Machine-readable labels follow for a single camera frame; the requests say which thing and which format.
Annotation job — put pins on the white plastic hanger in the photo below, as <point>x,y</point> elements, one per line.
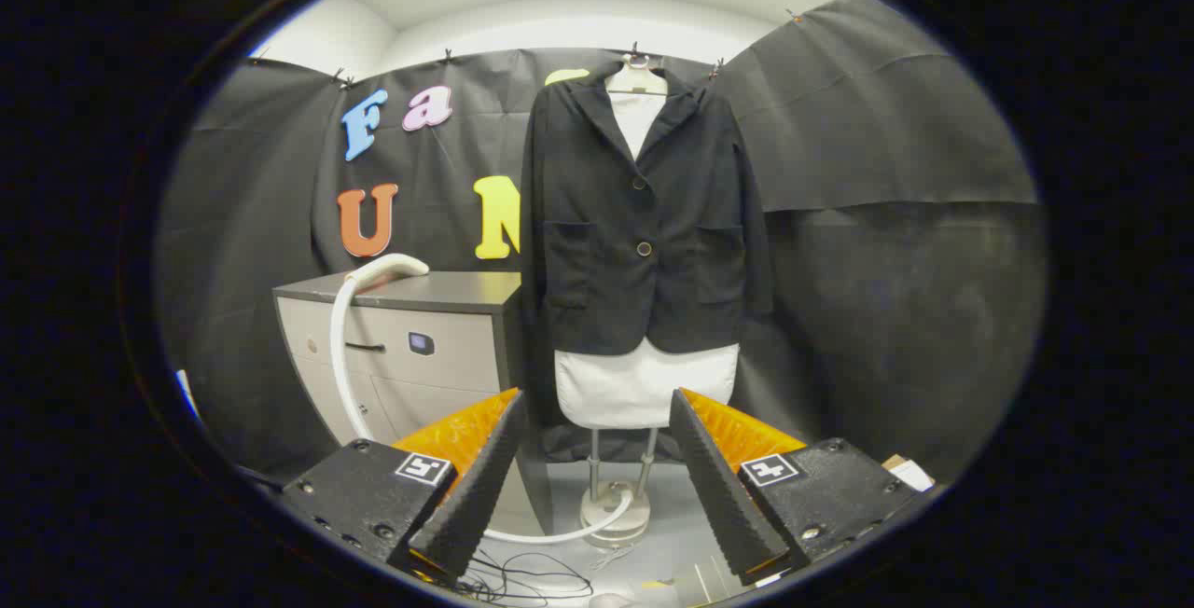
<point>636,81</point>

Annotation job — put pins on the cardboard box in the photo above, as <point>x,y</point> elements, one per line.
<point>909,476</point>

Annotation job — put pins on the black jacket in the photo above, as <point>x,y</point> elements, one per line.
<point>597,244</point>

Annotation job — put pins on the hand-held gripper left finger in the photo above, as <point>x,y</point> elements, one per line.
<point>476,496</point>

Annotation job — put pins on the black backdrop cloth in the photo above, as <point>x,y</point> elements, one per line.
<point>886,263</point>

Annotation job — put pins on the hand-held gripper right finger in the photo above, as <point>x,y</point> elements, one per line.
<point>718,496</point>

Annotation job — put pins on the grey cabinet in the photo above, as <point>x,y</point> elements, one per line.
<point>448,347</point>

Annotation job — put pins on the white garment steamer head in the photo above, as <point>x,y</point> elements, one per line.
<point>392,268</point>

